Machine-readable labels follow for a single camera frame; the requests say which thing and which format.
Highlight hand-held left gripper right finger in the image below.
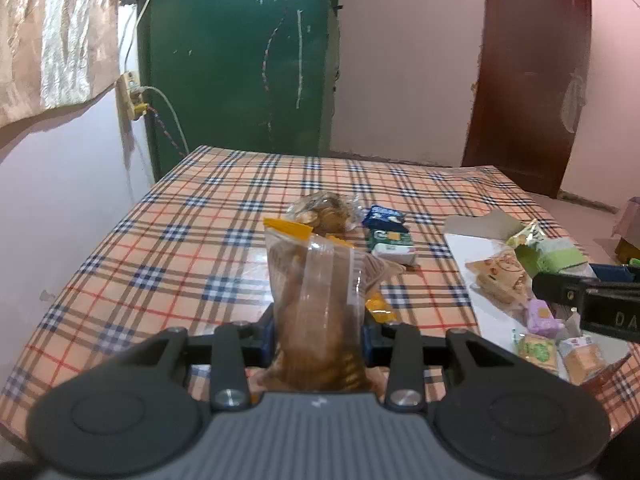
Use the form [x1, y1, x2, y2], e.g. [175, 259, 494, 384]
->
[364, 317, 506, 411]

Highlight orange-topped bag of brown cookies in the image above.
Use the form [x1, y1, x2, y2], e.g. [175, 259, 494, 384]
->
[263, 217, 368, 393]

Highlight plaid tablecloth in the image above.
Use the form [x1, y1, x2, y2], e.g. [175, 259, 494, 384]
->
[0, 145, 640, 441]

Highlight red and blue braided cable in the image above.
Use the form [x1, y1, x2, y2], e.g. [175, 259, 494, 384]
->
[149, 105, 187, 159]

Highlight purple snack packet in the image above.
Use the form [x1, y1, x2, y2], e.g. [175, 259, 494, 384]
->
[525, 299, 566, 338]

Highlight tan wrapped cake packet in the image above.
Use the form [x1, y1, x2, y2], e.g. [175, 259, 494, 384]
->
[559, 336, 607, 386]

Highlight brown wooden door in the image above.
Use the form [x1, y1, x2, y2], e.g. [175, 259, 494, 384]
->
[461, 0, 593, 198]

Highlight green and white snack packet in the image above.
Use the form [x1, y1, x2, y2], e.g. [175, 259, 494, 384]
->
[367, 227, 418, 266]

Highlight beige curtain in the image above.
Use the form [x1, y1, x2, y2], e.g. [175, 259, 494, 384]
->
[0, 0, 123, 128]

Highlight green cookie packet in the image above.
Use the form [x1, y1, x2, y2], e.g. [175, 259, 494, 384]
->
[512, 332, 560, 376]

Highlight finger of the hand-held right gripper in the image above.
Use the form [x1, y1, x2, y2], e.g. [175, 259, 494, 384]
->
[531, 271, 640, 304]
[590, 263, 640, 284]

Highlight brown cardboard box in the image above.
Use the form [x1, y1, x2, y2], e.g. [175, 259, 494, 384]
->
[612, 199, 640, 263]

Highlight long white cable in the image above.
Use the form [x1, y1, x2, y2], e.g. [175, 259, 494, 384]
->
[120, 0, 168, 78]

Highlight white cardboard box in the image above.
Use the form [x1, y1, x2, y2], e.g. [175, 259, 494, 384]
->
[442, 210, 631, 386]

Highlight orange snack packet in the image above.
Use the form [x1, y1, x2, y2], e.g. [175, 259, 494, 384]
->
[365, 294, 396, 325]

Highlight blue snack packet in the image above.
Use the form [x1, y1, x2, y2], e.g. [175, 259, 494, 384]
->
[361, 205, 407, 231]

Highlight yellow-green snack packet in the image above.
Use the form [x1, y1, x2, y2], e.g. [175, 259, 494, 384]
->
[506, 220, 553, 251]

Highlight green door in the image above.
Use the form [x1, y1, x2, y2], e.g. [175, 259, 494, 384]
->
[137, 0, 341, 181]

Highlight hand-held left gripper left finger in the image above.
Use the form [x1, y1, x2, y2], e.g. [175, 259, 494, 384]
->
[135, 310, 276, 411]

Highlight beige printed snack packet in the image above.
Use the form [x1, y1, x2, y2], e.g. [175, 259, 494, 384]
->
[465, 252, 533, 306]

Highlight light green snack packet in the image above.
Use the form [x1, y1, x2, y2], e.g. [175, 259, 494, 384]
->
[515, 239, 588, 273]

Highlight clear bag of round cookies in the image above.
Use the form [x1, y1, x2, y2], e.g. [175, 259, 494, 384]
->
[287, 192, 361, 233]

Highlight yellowed wall socket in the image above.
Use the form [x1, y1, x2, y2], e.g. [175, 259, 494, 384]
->
[116, 71, 148, 122]

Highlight curved white cable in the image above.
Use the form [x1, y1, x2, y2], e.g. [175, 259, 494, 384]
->
[142, 86, 190, 156]

